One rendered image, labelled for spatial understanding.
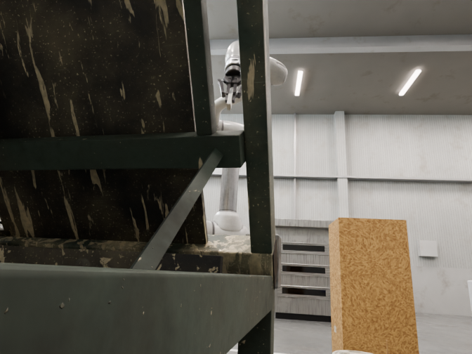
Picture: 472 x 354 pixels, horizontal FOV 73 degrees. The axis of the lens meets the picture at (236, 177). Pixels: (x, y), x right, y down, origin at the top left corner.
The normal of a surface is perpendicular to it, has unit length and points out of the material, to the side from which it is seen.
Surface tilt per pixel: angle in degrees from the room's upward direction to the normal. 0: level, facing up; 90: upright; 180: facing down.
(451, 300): 90
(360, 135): 90
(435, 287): 90
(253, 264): 124
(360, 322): 90
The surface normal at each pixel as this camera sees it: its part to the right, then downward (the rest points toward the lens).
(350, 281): -0.09, -0.29
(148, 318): 0.98, 0.00
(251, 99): -0.20, 0.29
